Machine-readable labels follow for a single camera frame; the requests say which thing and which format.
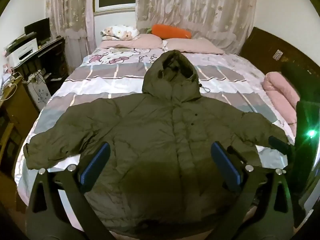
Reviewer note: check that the dark wooden desk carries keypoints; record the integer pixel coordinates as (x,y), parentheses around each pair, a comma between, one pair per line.
(47,55)

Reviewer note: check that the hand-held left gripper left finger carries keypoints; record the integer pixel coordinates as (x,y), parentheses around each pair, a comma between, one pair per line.
(96,165)

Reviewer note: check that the floral lace curtain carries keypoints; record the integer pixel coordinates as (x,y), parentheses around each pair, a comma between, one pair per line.
(197,7)

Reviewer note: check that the brown wooden cabinet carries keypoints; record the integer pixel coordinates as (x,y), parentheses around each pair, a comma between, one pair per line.
(15,120)

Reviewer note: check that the pink pillow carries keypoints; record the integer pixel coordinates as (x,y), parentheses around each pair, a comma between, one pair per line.
(140,42)
(193,45)

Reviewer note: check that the pink folded blanket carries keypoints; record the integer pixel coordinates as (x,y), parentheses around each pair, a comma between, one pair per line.
(281,93)

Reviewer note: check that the white printed storage box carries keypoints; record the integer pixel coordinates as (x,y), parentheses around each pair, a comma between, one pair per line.
(38,92)

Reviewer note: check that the white floral pillow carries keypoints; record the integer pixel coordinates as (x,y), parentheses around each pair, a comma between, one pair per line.
(120,33)

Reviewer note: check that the bed with patterned plaid duvet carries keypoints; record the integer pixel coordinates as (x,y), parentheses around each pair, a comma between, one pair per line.
(105,80)

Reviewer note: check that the dark wooden board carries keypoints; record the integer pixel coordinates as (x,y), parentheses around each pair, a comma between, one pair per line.
(265,47)

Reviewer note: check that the black monitor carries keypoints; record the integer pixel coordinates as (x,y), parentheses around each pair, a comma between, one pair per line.
(37,30)

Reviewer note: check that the white printer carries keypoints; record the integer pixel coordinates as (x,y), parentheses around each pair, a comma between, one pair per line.
(21,50)

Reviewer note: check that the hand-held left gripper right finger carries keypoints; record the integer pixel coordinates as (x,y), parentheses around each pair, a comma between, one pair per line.
(226,165)

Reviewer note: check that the orange carrot plush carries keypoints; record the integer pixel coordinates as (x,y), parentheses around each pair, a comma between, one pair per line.
(172,31)

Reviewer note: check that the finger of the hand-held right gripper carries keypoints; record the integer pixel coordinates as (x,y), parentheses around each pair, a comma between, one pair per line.
(278,143)

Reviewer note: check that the olive green hooded puffer jacket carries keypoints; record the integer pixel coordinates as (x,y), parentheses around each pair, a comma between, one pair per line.
(162,140)

